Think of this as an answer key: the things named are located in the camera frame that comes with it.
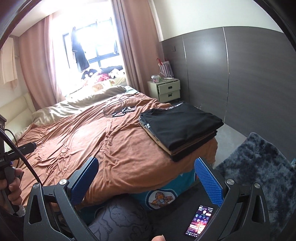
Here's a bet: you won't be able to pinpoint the stack of folded clothes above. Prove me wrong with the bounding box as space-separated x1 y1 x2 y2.
138 102 224 162

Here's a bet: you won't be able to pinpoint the person's left hand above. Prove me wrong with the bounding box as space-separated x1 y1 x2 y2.
0 168 23 206

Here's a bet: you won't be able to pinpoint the person's right hand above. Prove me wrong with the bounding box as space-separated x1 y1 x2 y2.
152 235 166 241

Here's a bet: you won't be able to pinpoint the smartphone with lit screen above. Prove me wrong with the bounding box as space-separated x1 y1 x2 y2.
185 205 214 237

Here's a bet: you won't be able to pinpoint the cream padded headboard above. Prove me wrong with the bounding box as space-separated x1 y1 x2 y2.
1 92 36 136

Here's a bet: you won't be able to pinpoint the dark grey fluffy rug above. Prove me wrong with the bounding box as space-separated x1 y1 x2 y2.
215 133 295 240

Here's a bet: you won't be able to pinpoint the orange-brown bed blanket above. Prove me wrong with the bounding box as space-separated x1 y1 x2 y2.
18 93 218 207

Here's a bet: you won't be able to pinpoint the teal patterned bed sheet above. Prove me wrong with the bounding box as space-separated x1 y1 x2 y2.
79 170 197 225

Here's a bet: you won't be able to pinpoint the pink curtain left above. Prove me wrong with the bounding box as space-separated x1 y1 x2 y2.
18 12 64 110

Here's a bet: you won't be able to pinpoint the pink curtain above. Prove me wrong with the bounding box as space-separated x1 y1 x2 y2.
18 12 64 110
111 1 163 94

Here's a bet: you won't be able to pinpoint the plush toys on windowsill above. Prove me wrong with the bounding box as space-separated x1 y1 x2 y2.
81 65 126 85

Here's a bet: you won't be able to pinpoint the cream bedside drawer cabinet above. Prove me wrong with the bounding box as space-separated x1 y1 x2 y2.
147 78 181 103

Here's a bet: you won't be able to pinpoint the dark grey wardrobe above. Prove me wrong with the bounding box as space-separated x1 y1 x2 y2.
162 27 295 160

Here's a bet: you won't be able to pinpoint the dark hanging garment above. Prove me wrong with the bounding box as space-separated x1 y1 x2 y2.
71 27 89 72

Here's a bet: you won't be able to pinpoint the striped bag on cabinet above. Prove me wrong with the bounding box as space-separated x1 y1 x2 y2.
157 58 174 78

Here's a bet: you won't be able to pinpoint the pink curtain right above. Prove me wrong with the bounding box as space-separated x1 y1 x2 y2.
111 1 163 94

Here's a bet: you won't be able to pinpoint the black cable on bed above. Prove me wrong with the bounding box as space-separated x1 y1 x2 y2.
102 91 141 118

